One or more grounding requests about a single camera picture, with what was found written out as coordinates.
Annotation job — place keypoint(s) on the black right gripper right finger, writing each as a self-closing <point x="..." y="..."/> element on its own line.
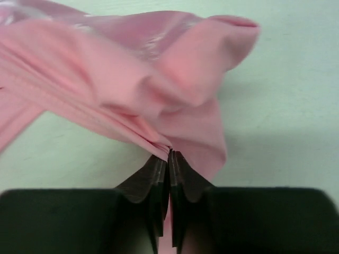
<point x="186" y="190"/>

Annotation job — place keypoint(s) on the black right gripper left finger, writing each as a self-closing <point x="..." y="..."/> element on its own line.
<point x="147" y="190"/>

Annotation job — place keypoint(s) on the pink floral pillowcase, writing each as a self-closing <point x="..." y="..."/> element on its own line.
<point x="150" y="79"/>

